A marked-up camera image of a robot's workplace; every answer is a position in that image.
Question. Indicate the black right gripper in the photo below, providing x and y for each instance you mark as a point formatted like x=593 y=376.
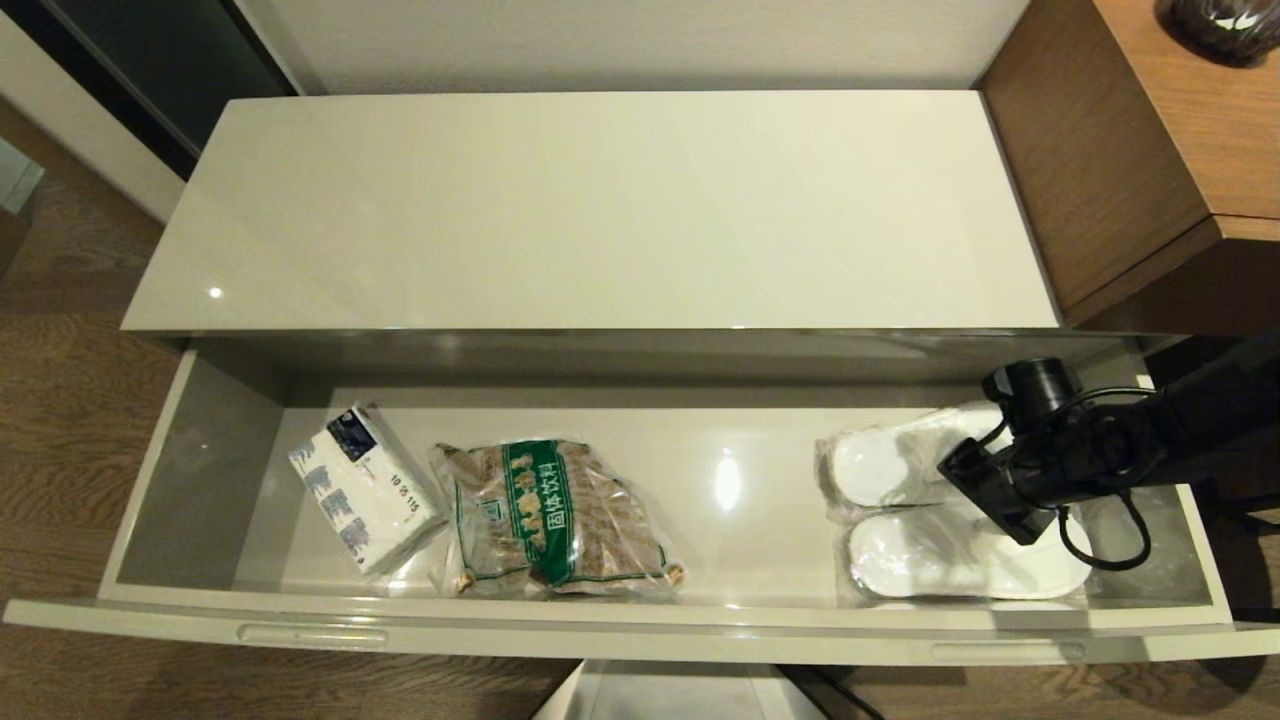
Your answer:
x=1000 y=490

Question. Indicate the white slipper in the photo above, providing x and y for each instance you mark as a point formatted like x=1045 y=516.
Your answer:
x=930 y=560
x=880 y=465

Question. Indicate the white cabinet drawer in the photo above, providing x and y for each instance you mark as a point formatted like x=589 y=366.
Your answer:
x=740 y=530

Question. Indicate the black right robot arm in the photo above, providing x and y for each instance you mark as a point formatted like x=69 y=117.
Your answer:
x=1220 y=415

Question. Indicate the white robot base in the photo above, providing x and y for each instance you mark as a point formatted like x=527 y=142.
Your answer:
x=680 y=695

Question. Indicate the brown wooden desk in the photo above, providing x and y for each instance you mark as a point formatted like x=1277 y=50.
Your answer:
x=1090 y=170

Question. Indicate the green label snack bag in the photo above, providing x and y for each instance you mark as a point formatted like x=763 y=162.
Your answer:
x=550 y=515

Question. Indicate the glossy grey cabinet top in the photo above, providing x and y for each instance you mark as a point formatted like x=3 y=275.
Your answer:
x=600 y=210

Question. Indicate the dark glass vase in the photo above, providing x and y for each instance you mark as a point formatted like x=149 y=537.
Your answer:
x=1220 y=25

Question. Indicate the white blue tissue pack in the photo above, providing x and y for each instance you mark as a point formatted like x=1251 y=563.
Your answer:
x=365 y=490

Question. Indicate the dark glass door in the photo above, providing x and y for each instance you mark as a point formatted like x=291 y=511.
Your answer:
x=150 y=65

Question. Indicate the pale grey panel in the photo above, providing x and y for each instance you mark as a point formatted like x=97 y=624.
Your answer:
x=18 y=180

